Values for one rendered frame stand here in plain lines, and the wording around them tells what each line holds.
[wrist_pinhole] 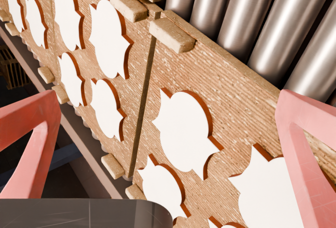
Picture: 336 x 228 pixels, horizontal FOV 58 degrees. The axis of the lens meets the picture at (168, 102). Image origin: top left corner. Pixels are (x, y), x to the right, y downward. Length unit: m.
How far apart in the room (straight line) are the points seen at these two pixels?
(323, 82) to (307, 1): 0.07
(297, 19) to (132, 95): 0.32
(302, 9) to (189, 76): 0.16
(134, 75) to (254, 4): 0.24
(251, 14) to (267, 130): 0.12
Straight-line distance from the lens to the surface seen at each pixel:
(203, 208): 0.50
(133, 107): 0.54
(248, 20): 0.34
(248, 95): 0.34
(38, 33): 0.89
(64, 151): 4.19
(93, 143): 0.84
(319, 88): 0.32
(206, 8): 0.37
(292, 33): 0.32
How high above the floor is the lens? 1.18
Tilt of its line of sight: 33 degrees down
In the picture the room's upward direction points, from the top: 113 degrees counter-clockwise
